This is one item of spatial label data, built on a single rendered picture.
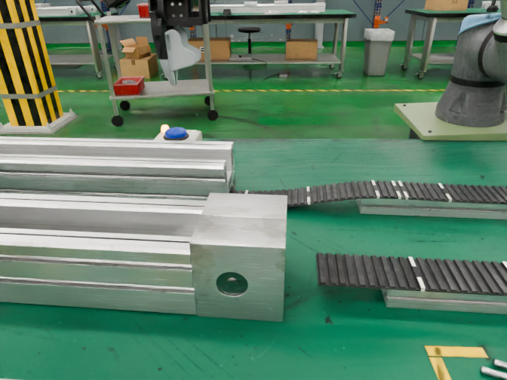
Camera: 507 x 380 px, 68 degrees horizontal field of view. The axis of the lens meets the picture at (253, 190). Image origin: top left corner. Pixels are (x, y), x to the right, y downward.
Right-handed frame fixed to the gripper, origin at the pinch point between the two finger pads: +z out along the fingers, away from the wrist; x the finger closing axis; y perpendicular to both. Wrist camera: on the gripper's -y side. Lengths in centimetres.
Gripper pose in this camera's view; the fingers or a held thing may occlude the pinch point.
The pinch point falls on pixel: (169, 78)
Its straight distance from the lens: 69.8
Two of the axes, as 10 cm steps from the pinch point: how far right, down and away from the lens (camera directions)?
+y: 10.0, 0.4, -0.9
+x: 1.0, -4.8, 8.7
